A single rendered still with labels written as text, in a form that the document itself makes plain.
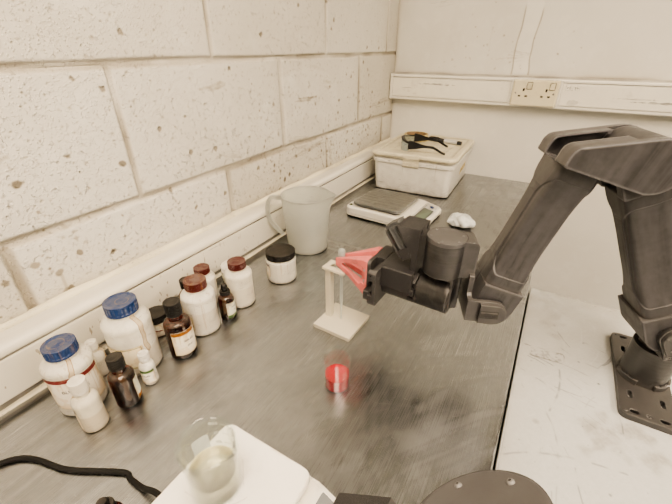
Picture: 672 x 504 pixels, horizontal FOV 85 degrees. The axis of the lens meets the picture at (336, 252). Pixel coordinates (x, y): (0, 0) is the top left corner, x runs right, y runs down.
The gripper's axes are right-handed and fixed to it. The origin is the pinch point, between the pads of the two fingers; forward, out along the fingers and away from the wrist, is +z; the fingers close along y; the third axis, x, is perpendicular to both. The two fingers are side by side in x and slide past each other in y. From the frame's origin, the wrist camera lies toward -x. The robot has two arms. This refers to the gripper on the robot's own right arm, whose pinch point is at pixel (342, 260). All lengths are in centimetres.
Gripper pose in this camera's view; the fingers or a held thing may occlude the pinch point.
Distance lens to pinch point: 65.2
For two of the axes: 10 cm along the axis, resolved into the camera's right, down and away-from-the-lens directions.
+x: -0.1, 8.7, 4.9
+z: -8.4, -2.7, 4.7
